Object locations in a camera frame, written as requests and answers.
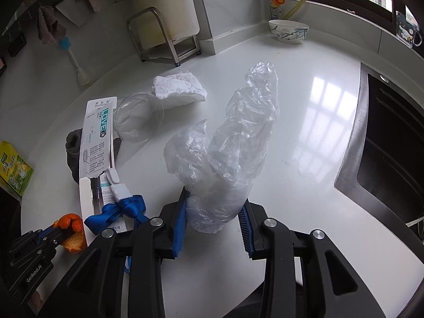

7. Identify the clear plastic bag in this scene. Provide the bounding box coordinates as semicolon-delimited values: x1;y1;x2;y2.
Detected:
164;61;279;234

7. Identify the yellow green drink pouch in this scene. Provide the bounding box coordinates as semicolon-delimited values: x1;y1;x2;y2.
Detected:
0;140;35;197

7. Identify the grey purple hanging cloth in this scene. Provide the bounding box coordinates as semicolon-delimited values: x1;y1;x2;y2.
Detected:
36;6;69;46

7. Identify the white patterned bowl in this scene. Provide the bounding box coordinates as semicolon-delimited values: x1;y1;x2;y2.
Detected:
268;19;310;45

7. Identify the blue ribbon bow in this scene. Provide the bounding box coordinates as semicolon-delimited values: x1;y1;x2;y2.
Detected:
84;168;148;236

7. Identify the black wall rail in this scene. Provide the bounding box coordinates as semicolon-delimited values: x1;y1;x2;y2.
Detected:
0;20;28;58

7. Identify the white crumpled tissue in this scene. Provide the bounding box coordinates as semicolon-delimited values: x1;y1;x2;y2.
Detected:
151;70;209;108

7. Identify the dark grey cloth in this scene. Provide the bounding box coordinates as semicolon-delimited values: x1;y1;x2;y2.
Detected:
65;129;123;183

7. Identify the white hanging sheet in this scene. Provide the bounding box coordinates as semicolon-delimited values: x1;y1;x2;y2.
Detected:
55;0;89;27

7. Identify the cartoon print cup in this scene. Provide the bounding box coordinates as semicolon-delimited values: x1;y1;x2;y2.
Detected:
395;10;424;49

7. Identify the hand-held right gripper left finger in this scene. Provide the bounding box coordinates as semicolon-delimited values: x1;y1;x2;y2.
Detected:
43;185;188;318

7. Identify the dark steel sink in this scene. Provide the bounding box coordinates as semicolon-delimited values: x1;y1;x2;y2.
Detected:
333;62;424;240

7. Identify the metal rack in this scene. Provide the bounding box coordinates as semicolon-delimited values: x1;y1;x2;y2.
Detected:
125;7;203;66

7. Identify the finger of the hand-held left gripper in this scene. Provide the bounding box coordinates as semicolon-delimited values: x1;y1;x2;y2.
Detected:
46;228;77;250
36;223;63;240

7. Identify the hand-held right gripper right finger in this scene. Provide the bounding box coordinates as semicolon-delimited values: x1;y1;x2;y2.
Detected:
238;200;385;318

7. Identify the orange peel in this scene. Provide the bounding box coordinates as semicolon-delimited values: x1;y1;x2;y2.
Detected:
53;213;89;253

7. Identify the white blue bottle brush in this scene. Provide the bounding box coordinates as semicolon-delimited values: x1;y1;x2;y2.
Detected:
59;36;92;86

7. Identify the clear plastic cup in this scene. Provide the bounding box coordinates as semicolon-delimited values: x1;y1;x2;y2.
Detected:
114;92;165;144

